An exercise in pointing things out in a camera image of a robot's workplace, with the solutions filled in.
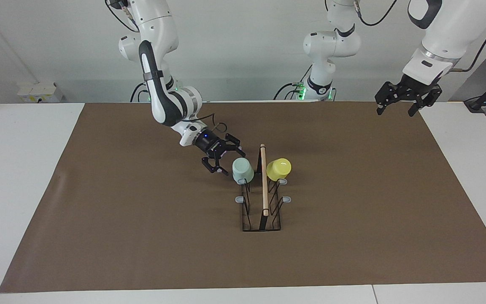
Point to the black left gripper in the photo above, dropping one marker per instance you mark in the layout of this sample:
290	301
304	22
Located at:
412	86

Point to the pale green plastic cup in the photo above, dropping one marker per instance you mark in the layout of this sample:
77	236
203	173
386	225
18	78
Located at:
243	171

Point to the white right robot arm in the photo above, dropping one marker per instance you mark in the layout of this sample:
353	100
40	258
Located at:
158	50

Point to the brown table mat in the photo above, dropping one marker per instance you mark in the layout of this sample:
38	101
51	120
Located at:
163	253

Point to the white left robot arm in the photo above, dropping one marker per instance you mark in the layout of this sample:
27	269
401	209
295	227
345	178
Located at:
331	44

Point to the yellow plastic cup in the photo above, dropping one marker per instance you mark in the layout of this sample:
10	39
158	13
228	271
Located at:
279	169

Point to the white power strip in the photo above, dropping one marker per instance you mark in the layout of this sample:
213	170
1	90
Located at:
40	93

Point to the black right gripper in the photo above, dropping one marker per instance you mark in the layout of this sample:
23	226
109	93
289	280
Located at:
210	145

